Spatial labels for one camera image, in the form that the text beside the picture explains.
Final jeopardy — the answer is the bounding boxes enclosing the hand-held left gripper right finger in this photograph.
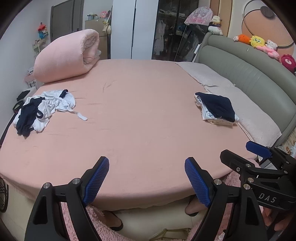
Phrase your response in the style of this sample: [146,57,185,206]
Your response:
[184,157,271,241]

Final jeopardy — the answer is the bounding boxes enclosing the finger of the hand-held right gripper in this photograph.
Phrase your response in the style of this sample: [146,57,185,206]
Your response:
[245,141,296,169]
[220,149,287,184]

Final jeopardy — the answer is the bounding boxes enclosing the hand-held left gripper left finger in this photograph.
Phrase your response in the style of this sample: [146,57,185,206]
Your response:
[24,156,110,241]

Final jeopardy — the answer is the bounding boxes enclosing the navy shorts with silver stripes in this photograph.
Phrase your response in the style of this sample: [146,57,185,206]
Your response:
[16,97,46,138]

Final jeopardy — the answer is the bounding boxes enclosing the stack of folded clothes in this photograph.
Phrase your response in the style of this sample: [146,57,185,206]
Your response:
[195,92,236,123]

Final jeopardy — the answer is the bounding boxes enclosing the person's right hand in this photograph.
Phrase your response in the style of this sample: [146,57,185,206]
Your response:
[262,206,296,235]

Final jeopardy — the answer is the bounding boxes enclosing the dark slipper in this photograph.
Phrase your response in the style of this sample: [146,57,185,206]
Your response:
[185,197,208,217]
[102,209,124,232]

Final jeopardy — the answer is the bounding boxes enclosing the printed box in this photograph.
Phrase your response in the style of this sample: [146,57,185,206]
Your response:
[280,134,296,158]

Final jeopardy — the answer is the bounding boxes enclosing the pink fluffy robe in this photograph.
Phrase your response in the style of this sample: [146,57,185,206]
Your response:
[60,170,296,241]

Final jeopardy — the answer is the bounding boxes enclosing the beige folded garment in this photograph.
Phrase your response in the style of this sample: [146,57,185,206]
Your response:
[208,119,239,127]

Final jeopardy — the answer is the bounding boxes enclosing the white printed folded garment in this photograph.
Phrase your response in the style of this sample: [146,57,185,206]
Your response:
[196,95,240,122]

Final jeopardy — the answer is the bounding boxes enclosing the pink bed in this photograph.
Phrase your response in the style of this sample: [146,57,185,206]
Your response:
[0,58,259,232]

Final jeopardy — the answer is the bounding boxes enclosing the grey green padded headboard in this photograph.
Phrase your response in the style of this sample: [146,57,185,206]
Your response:
[193,32,296,150]

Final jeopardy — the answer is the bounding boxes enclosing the white shirt with navy trim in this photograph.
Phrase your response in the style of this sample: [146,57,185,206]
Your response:
[13,89,88,133]

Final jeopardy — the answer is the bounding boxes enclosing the orange carrot plush toy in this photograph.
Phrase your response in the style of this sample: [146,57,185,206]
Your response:
[233,34,251,45]

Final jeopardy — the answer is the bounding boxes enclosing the black pouch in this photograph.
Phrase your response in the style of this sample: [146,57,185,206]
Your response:
[16,90,31,102]

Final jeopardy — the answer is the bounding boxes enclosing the rolled pink quilt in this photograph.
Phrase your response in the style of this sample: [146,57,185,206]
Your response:
[33,29,100,84]

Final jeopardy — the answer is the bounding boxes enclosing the glass door wardrobe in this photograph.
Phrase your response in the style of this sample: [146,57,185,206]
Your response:
[151,0,210,63]

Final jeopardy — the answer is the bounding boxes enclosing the pink printed umbrella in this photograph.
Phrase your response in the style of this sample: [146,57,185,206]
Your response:
[184,6,214,26]

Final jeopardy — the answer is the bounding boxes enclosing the white shelf rack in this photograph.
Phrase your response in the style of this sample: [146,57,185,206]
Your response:
[32,38,47,58]

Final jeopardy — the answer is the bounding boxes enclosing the white wardrobe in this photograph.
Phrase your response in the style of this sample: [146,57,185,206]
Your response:
[110,0,160,60]

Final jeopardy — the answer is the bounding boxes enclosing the beige cabinet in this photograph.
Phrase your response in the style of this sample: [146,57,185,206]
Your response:
[84,19,109,60]

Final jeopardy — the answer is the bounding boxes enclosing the red blue plush toy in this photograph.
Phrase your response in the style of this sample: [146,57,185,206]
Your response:
[37,24,49,39]

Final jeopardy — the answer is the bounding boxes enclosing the grey door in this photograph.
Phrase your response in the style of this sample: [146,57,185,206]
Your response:
[50,0,85,43]

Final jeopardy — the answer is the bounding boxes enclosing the gold wire stand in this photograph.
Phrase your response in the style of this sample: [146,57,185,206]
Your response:
[150,228,193,241]

